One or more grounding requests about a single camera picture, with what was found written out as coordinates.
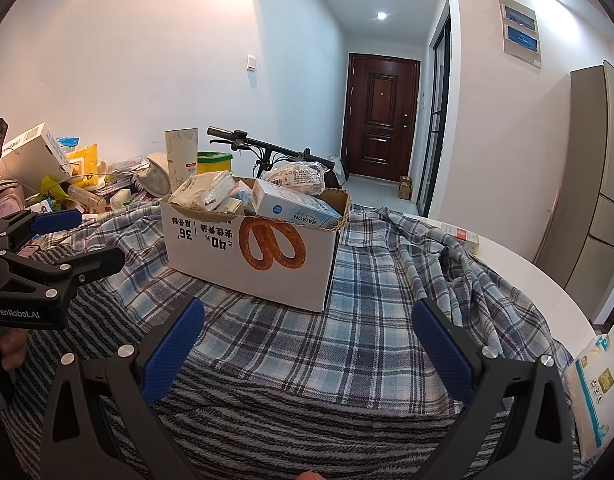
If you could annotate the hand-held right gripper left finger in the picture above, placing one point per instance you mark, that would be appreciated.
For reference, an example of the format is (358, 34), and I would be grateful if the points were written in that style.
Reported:
(174, 355)

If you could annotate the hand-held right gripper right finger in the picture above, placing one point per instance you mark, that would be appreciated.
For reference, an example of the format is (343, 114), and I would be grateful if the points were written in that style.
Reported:
(442, 352)

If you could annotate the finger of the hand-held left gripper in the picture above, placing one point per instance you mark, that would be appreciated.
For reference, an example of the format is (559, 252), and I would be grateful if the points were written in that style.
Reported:
(92, 262)
(59, 220)

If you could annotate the cardboard box with pretzel print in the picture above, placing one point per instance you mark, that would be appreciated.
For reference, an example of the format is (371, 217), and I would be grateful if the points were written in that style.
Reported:
(202, 255)

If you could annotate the white soft tissue pack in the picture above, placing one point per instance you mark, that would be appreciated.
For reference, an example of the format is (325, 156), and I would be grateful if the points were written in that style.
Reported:
(202, 190)

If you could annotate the white blue box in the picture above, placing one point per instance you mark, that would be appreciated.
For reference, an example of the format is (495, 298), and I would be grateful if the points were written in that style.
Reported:
(287, 200)

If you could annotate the bagged bread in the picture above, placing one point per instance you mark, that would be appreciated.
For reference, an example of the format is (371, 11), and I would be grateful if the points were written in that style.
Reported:
(294, 177)

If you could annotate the person's left hand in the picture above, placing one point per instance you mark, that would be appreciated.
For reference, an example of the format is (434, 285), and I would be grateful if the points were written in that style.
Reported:
(12, 350)

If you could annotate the person's right hand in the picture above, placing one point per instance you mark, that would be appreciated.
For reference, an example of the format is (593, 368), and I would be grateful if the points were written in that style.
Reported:
(311, 475)

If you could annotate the yellow plastic bag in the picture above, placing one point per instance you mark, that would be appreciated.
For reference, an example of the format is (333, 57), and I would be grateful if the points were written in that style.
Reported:
(53, 190)

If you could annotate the small clear bottle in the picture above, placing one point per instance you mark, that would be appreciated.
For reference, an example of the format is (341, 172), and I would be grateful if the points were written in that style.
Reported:
(87, 199)

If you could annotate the pink pouch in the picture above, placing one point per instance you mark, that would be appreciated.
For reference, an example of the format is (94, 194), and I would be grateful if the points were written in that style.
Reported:
(7, 205)

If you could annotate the yellow wipes pack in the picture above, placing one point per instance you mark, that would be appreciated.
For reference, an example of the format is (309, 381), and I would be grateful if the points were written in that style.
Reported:
(83, 165)

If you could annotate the blue plaid shirt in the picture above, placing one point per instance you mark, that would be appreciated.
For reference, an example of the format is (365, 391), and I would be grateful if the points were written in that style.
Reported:
(387, 310)

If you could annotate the pile of small packets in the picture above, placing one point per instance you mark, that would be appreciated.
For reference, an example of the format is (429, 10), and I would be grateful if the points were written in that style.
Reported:
(124, 182)

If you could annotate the blue white packet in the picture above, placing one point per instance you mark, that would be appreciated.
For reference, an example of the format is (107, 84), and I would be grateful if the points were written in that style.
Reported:
(68, 144)

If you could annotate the white bowl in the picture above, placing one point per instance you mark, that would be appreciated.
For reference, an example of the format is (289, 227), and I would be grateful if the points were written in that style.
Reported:
(152, 175)

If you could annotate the red white cigarette pack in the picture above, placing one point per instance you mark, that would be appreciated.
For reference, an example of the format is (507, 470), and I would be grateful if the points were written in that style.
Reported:
(459, 236)

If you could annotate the grey striped blanket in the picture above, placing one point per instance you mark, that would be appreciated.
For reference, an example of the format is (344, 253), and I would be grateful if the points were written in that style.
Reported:
(287, 435)

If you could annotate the green lidded container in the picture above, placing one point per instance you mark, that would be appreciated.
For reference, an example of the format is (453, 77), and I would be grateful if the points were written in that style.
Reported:
(214, 162)

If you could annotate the white teal tissue package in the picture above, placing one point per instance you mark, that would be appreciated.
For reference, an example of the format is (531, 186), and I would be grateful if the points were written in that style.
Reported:
(599, 390)

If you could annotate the small cardboard box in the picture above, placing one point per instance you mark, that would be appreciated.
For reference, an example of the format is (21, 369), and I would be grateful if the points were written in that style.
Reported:
(405, 187)

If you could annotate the black bicycle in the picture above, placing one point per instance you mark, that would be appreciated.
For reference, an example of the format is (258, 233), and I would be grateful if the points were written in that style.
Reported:
(247, 142)

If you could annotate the white plastic bag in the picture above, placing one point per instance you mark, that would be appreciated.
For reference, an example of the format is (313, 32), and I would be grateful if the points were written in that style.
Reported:
(338, 170)

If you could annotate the beige refrigerator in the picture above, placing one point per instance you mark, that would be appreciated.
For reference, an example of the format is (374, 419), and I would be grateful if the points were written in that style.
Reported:
(587, 185)

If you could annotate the black framed glass door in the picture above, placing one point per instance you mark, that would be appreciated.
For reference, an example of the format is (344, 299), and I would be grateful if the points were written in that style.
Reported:
(434, 120)

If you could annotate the dark brown door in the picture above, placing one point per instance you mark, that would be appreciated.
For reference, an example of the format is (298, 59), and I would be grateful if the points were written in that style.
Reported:
(382, 115)

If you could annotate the grey electrical panel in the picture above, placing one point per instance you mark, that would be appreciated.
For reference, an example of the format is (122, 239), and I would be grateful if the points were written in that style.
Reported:
(521, 30)

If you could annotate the white wall switch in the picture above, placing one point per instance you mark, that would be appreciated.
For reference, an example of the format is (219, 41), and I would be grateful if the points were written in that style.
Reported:
(251, 62)

